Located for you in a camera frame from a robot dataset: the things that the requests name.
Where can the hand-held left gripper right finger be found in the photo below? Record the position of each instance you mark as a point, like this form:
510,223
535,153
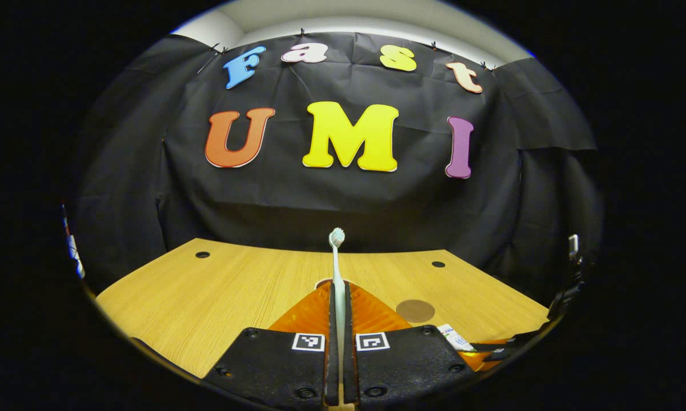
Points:
348,342

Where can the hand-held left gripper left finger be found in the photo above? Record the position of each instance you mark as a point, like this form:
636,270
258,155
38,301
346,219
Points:
332,342

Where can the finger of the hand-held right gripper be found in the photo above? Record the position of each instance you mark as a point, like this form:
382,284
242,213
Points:
491,357

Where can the beige cup with brown inside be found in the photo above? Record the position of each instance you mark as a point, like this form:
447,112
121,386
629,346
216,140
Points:
321,281

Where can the round brown coaster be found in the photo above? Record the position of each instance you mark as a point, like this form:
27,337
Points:
415,311

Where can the pale green toothbrush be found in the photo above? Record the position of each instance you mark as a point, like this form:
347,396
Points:
337,268

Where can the wooden desktop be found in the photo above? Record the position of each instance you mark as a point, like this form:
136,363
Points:
205,297

